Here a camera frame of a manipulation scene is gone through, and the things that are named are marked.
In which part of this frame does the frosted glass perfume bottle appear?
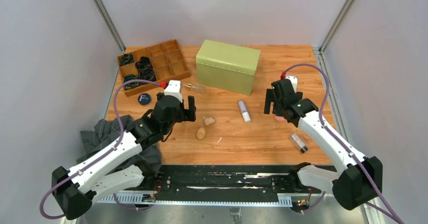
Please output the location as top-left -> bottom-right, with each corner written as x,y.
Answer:
185,83 -> 206,94

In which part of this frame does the white lavender lipstick tube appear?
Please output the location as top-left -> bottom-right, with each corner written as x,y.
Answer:
237,100 -> 251,123

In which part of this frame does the small clear black-capped bottle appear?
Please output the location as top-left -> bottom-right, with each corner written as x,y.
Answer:
289,133 -> 308,153

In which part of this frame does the green metal drawer box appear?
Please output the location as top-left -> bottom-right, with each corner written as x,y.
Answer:
196,39 -> 261,95

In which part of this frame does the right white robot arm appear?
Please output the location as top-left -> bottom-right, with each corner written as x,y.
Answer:
264,77 -> 383,210

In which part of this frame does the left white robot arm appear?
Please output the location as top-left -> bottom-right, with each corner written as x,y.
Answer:
49,92 -> 196,220

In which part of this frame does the pink round powder puff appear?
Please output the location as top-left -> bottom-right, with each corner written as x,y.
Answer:
274,115 -> 286,122

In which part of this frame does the round navy compact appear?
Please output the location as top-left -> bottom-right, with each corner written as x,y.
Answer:
137,93 -> 152,106

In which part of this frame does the brown compartment tray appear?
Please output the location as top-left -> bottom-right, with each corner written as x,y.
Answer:
117,39 -> 191,97

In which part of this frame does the grey cloth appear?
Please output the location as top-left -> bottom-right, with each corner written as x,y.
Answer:
76,115 -> 163,176

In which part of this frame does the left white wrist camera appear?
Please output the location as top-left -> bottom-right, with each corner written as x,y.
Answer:
164,80 -> 184,103

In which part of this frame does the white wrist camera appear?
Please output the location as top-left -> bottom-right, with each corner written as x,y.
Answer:
164,80 -> 184,103
285,75 -> 298,83

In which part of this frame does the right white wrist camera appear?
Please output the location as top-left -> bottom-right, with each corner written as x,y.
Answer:
285,75 -> 298,83

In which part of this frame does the black hair tie lower-middle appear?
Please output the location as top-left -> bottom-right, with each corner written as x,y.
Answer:
138,68 -> 157,82

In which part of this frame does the black hair tie middle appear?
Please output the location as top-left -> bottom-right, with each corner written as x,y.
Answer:
135,57 -> 152,71

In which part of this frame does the black hair tie bottom-left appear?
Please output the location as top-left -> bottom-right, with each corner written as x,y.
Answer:
123,74 -> 141,90

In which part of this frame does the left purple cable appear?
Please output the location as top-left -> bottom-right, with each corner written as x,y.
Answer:
39,79 -> 167,220

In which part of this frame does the purple cable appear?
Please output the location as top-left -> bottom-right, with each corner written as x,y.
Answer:
39,79 -> 167,220
280,63 -> 405,224

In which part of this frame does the right aluminium frame post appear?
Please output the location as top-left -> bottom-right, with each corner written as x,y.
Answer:
318,0 -> 355,54

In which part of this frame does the aluminium frame post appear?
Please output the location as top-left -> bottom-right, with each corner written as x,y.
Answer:
93,0 -> 126,52
318,0 -> 355,54

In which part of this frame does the black hair tie top-left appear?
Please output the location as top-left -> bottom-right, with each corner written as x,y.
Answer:
119,53 -> 135,67

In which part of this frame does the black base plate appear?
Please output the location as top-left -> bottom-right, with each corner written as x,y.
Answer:
157,165 -> 321,205

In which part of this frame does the left aluminium frame post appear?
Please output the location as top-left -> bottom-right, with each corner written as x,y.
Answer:
93,0 -> 126,52

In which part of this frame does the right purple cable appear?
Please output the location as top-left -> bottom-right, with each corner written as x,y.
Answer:
280,63 -> 405,224

